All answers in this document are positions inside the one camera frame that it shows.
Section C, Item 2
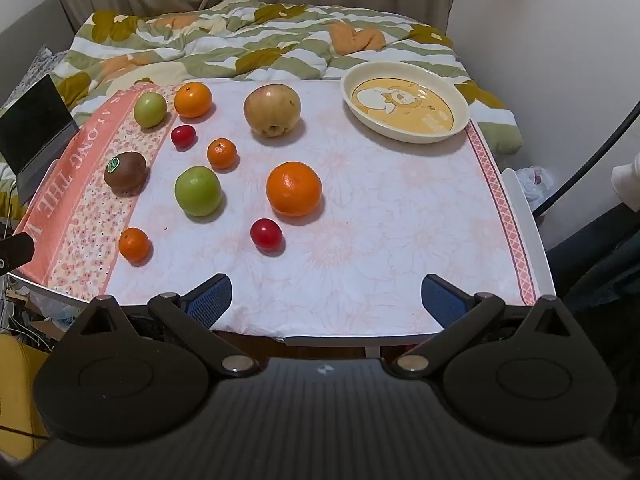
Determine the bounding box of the white plastic bag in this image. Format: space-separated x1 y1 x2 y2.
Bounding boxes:
514 165 557 212

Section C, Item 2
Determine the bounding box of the yellow-brown pear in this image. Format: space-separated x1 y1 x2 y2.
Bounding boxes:
243 84 302 138

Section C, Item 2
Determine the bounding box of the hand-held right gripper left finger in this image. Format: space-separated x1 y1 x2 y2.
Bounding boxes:
76 273 261 379

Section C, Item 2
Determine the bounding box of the pink floral tablecloth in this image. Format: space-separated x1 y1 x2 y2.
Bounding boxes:
11 80 557 339

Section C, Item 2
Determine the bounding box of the small green apple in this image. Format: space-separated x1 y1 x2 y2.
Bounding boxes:
133 91 168 128

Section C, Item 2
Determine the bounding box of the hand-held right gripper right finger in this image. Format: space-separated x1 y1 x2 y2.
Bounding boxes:
389 273 574 380

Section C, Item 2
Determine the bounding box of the large orange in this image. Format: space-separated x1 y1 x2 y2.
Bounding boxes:
266 161 323 218

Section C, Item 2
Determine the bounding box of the dark cloth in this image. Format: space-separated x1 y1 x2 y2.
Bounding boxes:
545 200 640 313

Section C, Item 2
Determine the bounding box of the brown kiwi with green sticker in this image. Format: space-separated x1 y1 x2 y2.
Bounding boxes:
104 151 148 195

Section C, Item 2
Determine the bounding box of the medium orange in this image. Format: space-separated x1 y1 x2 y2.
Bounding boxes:
174 81 213 119

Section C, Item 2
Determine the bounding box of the white object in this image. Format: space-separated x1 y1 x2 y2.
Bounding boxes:
611 152 640 207

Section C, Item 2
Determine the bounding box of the black cable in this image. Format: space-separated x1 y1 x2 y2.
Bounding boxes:
531 99 640 219

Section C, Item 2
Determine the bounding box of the small mandarin orange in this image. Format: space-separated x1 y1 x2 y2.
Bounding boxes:
207 138 238 170
118 227 151 263

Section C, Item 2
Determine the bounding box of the black laptop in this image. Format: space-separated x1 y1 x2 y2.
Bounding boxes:
0 74 81 207

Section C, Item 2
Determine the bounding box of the yellow box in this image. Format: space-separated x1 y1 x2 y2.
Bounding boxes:
0 332 52 477

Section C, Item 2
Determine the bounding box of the red cherry tomato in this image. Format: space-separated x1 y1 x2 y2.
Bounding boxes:
171 125 196 150
250 218 284 253

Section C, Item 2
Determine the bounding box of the cream plate with yellow cartoon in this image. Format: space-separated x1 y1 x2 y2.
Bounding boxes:
340 61 471 144

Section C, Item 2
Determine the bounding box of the green and white floral blanket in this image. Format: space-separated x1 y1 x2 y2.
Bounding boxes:
0 0 525 201

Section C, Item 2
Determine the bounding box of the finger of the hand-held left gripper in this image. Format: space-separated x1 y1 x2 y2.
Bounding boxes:
0 235 37 277

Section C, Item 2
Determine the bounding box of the large green apple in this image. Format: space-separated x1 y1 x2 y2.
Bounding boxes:
174 166 222 218

